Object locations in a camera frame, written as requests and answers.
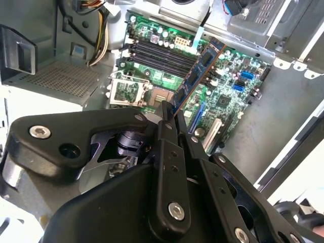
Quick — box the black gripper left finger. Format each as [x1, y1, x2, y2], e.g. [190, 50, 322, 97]
[1, 100, 191, 235]

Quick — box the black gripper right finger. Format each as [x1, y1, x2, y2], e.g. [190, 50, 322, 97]
[177, 110, 304, 243]

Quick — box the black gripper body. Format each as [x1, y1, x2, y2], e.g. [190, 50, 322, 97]
[42, 161, 228, 243]

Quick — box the RAM stick with black chips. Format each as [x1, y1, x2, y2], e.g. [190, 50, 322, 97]
[171, 36, 227, 117]

